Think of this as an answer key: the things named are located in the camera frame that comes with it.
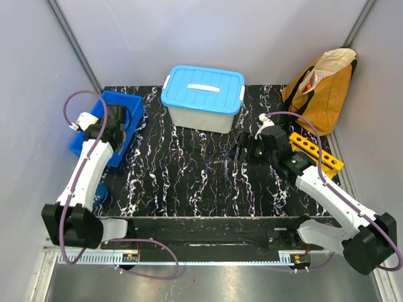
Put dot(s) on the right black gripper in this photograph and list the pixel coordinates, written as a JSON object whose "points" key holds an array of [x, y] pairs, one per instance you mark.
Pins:
{"points": [[244, 141]]}

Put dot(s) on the white tape roll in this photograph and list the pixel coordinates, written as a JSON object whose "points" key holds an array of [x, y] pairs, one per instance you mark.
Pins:
{"points": [[100, 195]]}

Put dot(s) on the blue divided organizer tray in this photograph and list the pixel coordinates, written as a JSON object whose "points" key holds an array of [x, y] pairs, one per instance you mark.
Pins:
{"points": [[135, 107]]}

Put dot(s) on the yellow test tube rack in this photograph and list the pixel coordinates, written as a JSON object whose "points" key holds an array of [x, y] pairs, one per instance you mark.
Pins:
{"points": [[330, 165]]}

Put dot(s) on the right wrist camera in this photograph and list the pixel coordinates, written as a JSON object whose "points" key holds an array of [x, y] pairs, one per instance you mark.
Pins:
{"points": [[264, 123]]}

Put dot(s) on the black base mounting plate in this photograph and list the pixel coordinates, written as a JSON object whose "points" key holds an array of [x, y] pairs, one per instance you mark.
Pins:
{"points": [[213, 239]]}

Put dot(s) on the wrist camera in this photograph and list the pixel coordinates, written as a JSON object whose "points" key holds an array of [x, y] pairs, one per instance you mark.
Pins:
{"points": [[84, 121], [264, 123]]}

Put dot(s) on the light blue plastic lid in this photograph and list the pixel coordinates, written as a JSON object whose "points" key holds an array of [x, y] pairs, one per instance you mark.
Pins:
{"points": [[204, 89]]}

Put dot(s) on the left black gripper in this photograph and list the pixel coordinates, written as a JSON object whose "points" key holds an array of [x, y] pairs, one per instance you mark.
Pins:
{"points": [[119, 148]]}

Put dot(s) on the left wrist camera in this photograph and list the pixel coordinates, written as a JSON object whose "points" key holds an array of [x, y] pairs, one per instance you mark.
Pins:
{"points": [[84, 121]]}

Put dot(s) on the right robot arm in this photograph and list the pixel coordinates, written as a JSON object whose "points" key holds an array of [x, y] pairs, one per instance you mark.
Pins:
{"points": [[364, 238]]}

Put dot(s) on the white plastic tub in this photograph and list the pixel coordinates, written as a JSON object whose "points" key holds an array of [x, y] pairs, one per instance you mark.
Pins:
{"points": [[200, 120]]}

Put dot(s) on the yellow canvas tote bag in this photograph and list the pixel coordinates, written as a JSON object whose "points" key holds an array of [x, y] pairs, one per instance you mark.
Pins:
{"points": [[321, 106]]}

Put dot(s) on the box inside tote bag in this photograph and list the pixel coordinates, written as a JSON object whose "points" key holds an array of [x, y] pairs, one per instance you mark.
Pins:
{"points": [[315, 77]]}

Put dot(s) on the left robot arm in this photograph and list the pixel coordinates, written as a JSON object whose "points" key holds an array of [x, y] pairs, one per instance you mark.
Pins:
{"points": [[70, 221]]}

